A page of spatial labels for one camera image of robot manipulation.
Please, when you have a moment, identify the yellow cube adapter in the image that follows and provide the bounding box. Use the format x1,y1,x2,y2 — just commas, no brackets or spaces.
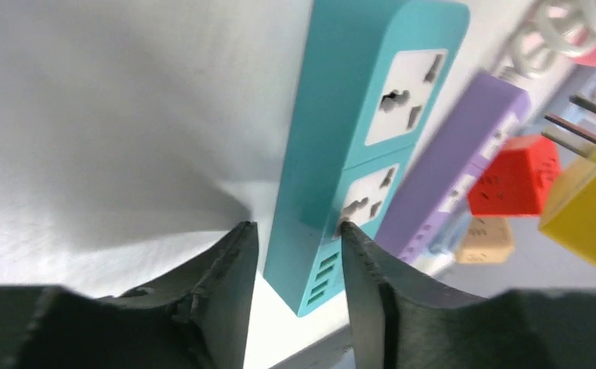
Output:
538,95,596,267

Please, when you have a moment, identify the teal power strip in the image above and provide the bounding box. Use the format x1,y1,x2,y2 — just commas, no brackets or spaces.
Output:
264,1,470,317

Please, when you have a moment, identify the purple power strip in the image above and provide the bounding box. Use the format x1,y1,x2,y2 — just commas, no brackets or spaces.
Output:
375,72,531,263

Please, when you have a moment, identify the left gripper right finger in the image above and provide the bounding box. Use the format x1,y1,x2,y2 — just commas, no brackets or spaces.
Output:
340,222,596,368

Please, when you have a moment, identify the white coiled cable middle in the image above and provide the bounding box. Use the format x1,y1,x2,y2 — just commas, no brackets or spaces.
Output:
498,0,596,82

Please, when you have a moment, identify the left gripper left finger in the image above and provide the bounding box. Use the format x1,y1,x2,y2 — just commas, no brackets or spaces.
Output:
0,221,258,368

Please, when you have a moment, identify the beige cube adapter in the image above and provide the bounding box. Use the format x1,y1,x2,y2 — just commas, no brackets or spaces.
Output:
454,217,515,264

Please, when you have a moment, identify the red cube adapter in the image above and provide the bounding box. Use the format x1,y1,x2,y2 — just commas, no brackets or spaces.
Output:
468,134,561,217

